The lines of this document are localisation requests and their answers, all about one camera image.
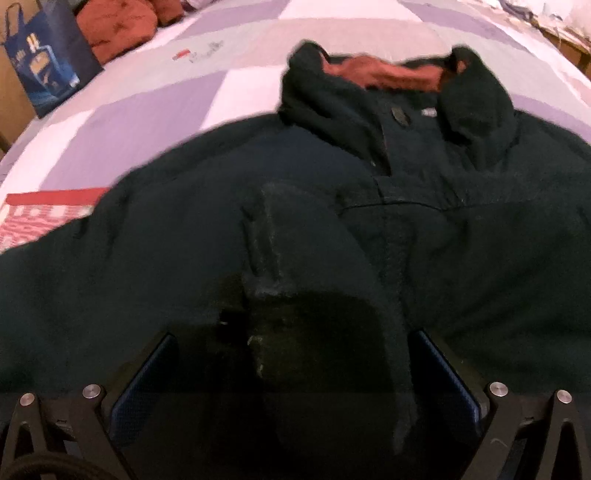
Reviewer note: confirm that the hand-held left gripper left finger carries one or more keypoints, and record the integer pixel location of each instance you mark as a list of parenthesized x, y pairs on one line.
[(138, 383)]

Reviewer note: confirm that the rust red blanket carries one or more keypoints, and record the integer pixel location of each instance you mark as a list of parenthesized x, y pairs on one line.
[(120, 27)]

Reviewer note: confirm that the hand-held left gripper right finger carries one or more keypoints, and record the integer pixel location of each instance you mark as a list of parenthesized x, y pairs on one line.
[(443, 374)]

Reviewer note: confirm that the blue paper bag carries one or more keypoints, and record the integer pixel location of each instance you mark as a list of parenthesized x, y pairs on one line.
[(51, 60)]

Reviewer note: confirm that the purple patchwork bed sheet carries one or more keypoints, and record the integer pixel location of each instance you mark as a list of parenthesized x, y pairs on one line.
[(161, 106)]

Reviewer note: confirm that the low brown wooden cabinet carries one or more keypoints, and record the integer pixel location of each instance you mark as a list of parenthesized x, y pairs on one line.
[(575, 50)]

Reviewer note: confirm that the dark green jacket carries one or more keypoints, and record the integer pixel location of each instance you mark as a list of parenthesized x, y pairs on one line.
[(184, 254)]

